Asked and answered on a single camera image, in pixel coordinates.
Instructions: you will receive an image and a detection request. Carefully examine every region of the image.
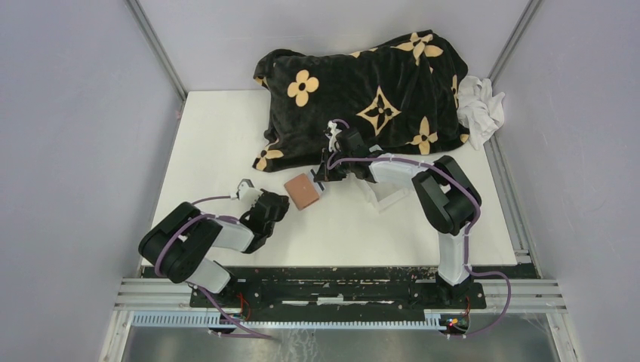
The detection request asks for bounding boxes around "tan leather card holder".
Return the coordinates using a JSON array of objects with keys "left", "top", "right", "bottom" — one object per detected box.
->
[{"left": 284, "top": 173, "right": 320, "bottom": 210}]

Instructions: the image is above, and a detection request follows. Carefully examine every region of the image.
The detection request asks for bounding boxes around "white credit card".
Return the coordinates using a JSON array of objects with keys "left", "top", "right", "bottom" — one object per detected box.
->
[{"left": 309, "top": 169, "right": 325, "bottom": 195}]

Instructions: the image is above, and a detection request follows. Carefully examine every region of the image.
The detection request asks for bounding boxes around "black floral plush blanket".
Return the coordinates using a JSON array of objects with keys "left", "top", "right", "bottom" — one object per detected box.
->
[{"left": 253, "top": 30, "right": 470, "bottom": 172}]

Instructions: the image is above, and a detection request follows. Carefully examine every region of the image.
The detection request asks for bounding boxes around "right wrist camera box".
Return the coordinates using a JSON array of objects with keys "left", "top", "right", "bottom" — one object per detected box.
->
[{"left": 325, "top": 119, "right": 345, "bottom": 152}]

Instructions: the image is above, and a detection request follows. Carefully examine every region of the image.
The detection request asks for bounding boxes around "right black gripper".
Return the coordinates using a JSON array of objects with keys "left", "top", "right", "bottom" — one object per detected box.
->
[{"left": 314, "top": 147, "right": 354, "bottom": 182}]

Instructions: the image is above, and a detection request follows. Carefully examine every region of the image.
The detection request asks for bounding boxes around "light blue slotted rail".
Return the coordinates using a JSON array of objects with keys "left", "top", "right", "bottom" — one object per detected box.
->
[{"left": 131, "top": 311, "right": 443, "bottom": 331}]

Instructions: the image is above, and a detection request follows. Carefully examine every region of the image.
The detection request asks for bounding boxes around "white crumpled cloth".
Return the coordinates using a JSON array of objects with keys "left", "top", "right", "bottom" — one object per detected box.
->
[{"left": 457, "top": 75, "right": 506, "bottom": 150}]

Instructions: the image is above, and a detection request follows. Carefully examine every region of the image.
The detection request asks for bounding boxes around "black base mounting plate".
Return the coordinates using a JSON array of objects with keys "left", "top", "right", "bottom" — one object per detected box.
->
[{"left": 214, "top": 266, "right": 487, "bottom": 322}]

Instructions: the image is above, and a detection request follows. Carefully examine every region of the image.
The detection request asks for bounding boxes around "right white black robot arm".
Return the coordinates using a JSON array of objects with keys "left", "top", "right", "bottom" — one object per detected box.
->
[{"left": 314, "top": 120, "right": 482, "bottom": 308}]

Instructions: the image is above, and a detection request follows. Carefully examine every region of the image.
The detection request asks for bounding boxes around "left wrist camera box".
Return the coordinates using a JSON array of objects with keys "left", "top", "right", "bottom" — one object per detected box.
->
[{"left": 235, "top": 179, "right": 263, "bottom": 203}]

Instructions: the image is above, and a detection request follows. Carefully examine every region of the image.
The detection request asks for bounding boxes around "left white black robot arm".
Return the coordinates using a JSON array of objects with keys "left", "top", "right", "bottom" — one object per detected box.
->
[{"left": 138, "top": 189, "right": 290, "bottom": 307}]

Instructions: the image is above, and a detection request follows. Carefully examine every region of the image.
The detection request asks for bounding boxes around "white plastic card tray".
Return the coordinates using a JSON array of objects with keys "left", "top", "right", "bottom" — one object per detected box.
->
[{"left": 356, "top": 179, "right": 409, "bottom": 213}]

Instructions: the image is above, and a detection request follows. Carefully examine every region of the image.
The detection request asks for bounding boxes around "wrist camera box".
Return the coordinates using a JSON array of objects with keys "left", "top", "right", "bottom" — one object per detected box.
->
[
  {"left": 235, "top": 179, "right": 263, "bottom": 203},
  {"left": 325, "top": 119, "right": 345, "bottom": 152}
]

